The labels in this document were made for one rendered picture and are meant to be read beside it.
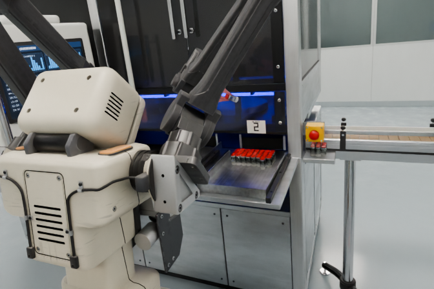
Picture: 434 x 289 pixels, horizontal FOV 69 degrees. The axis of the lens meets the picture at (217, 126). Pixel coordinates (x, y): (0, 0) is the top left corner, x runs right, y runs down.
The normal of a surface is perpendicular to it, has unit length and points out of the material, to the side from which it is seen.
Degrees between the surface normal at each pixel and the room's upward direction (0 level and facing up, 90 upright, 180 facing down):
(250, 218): 90
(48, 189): 82
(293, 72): 90
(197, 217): 90
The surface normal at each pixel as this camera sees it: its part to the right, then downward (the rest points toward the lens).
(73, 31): 0.83, 0.07
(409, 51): -0.38, 0.29
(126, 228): 0.93, 0.01
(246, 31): 0.17, 0.33
